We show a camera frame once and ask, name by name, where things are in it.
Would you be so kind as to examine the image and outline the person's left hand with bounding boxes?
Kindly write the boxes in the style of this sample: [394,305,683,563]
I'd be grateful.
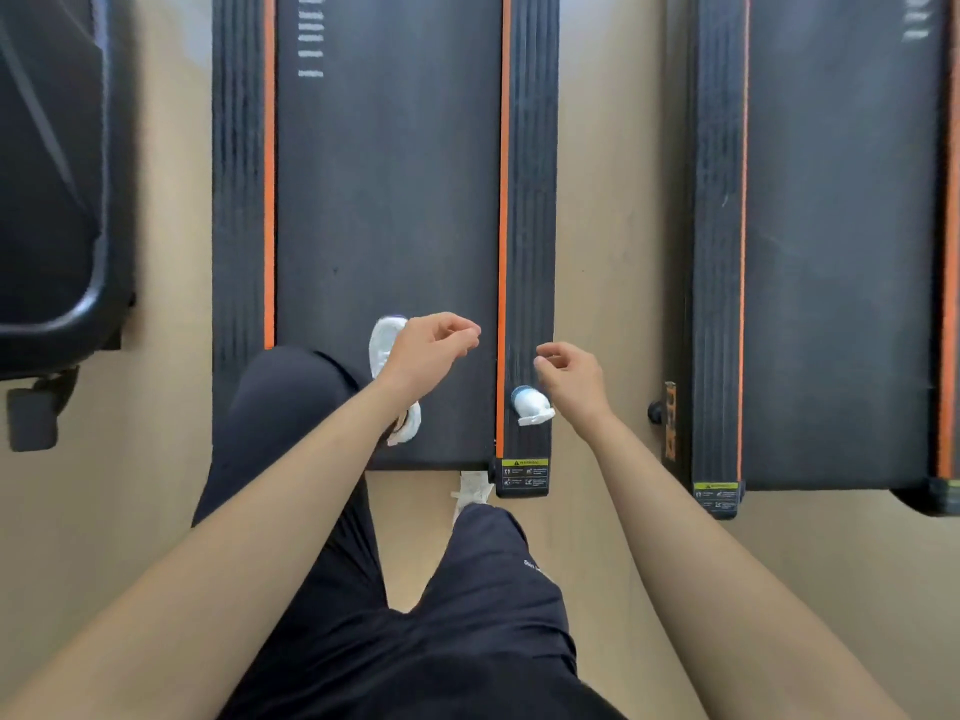
[372,312,483,407]

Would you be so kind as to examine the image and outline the person's right hand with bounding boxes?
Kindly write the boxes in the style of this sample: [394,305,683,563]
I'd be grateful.
[534,341,618,444]

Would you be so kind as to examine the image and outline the person's right forearm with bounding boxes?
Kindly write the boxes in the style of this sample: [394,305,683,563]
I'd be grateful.
[573,412,913,720]

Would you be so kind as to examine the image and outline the person's left forearm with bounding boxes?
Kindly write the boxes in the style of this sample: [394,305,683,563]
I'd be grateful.
[0,376,421,720]

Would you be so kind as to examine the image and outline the white plastic bottle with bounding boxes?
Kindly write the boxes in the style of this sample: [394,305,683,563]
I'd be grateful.
[510,384,557,428]

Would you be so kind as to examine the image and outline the white shoe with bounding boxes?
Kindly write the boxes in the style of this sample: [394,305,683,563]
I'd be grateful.
[368,315,423,448]
[450,472,494,527]

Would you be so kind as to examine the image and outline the black treadmill with orange stripes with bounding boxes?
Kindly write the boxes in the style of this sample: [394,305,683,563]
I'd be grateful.
[211,0,561,500]
[648,0,960,520]

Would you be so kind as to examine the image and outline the black trousers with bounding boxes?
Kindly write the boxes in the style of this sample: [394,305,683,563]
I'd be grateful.
[191,346,628,720]

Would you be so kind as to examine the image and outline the black exercise machine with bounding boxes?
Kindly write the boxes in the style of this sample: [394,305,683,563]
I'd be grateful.
[0,0,138,454]

